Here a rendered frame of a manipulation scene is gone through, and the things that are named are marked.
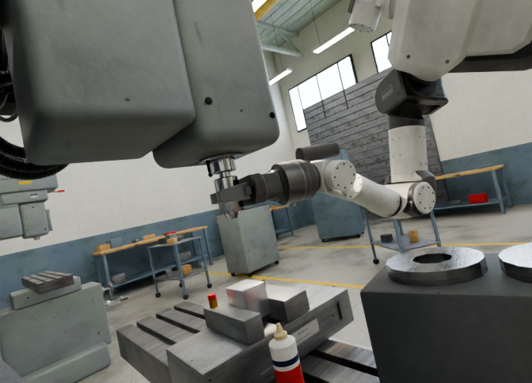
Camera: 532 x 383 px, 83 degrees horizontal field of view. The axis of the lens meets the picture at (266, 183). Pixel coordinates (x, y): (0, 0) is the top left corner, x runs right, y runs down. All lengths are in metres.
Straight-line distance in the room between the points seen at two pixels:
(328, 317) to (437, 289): 0.38
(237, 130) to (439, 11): 0.46
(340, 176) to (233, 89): 0.27
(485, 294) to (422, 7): 0.58
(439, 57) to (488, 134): 7.26
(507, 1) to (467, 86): 7.42
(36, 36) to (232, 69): 0.27
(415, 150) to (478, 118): 7.19
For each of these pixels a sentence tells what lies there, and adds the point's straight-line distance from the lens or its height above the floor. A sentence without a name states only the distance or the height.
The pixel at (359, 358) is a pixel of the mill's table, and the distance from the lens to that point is 0.61.
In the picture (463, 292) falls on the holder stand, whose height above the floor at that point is 1.10.
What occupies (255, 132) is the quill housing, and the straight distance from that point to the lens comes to 0.53.
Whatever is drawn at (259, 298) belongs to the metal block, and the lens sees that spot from 0.60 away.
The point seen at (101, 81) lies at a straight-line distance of 0.42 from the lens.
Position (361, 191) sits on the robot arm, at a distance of 0.72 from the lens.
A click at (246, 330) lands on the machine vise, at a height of 1.01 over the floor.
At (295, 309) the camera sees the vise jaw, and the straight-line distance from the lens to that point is 0.60.
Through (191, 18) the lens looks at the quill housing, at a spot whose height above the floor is 1.51.
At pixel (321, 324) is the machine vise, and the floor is 0.95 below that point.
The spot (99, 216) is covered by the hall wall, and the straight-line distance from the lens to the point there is 7.16.
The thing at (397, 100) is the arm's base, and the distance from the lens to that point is 0.85.
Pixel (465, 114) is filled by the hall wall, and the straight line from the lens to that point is 8.10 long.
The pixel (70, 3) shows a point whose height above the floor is 1.48.
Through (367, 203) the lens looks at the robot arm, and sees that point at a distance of 0.75.
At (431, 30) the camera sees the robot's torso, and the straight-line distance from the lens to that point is 0.76.
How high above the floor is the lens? 1.21
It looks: 3 degrees up
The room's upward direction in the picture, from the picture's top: 12 degrees counter-clockwise
